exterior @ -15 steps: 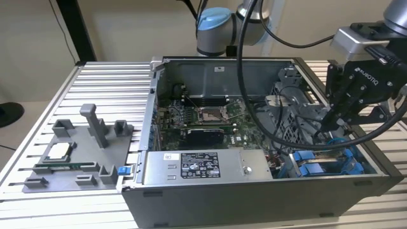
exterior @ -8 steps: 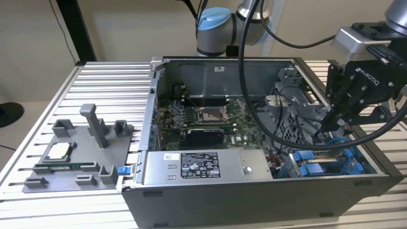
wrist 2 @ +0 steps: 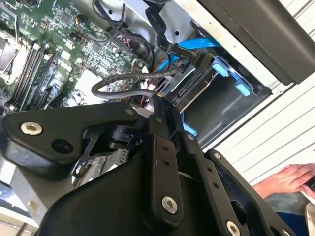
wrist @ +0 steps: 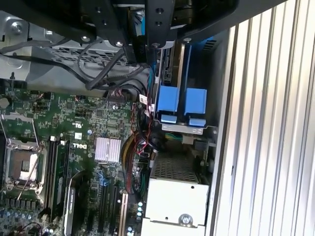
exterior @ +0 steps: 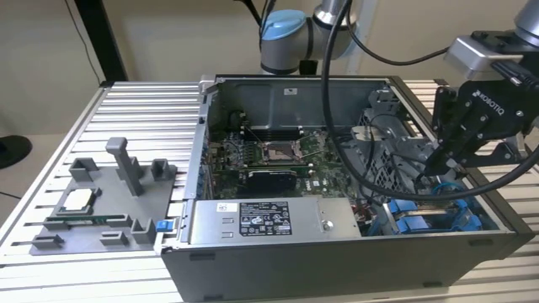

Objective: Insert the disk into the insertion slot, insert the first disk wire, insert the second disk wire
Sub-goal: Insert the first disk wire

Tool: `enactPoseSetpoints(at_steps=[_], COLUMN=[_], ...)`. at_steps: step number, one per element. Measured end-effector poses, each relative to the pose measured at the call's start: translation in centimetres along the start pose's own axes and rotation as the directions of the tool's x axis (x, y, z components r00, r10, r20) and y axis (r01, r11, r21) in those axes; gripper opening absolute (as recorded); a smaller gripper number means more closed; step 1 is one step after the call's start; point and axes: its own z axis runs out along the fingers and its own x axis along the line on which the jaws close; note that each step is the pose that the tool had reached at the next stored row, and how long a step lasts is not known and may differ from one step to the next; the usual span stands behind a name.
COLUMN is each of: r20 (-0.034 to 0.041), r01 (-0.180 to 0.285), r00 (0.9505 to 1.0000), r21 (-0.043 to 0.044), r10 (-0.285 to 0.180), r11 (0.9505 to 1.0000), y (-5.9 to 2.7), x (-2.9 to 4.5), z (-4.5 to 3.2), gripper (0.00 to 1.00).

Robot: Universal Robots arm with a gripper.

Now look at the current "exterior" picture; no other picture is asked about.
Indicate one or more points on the metal disk bay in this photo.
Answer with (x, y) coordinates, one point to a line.
(388, 217)

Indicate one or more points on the CPU socket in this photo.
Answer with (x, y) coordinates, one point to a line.
(275, 153)

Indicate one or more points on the open black PC case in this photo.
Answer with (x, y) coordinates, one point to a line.
(295, 271)

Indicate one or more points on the black vertical post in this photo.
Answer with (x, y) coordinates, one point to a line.
(102, 41)

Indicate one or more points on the green motherboard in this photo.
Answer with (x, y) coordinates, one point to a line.
(328, 158)

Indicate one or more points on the black round stand foot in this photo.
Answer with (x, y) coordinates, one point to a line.
(15, 151)

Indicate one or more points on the black wrist camera plate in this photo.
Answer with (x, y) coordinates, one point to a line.
(442, 110)

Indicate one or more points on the blue case latch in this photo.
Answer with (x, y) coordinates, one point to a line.
(164, 226)

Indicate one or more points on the green RAM stick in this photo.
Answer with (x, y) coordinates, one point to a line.
(96, 220)

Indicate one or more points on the silver power supply unit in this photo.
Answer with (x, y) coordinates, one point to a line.
(211, 227)

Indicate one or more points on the silver CPU chip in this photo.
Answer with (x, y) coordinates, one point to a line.
(80, 200)

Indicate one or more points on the black graphics card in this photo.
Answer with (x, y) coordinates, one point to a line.
(271, 181)

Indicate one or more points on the grey perforated drive cage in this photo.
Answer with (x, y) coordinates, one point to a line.
(379, 176)

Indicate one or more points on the black RAM slot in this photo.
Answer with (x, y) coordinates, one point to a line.
(278, 166)
(278, 162)

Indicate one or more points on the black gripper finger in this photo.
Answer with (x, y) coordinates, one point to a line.
(448, 142)
(471, 145)

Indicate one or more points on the hard disk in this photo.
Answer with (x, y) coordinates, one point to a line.
(402, 207)

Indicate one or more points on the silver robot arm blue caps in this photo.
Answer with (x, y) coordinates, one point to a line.
(286, 47)

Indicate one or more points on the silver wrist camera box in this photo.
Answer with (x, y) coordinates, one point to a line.
(471, 60)

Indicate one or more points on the grey parts rack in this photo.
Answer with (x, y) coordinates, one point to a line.
(106, 189)

